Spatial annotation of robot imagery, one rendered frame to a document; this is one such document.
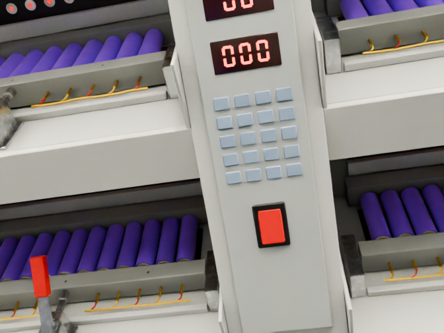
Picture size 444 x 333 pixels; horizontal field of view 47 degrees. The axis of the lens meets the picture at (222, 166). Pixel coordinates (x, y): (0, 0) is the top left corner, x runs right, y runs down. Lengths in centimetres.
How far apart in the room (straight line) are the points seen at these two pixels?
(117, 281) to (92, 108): 17
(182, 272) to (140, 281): 4
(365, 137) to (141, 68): 19
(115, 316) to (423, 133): 31
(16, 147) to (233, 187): 17
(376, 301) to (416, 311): 3
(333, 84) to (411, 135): 7
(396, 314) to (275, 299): 11
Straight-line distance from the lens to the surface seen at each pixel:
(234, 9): 35
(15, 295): 54
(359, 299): 47
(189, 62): 36
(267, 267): 39
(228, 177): 37
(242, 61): 35
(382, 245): 48
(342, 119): 37
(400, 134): 39
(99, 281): 51
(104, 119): 41
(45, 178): 42
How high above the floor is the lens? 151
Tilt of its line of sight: 14 degrees down
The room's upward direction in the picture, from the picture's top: 10 degrees counter-clockwise
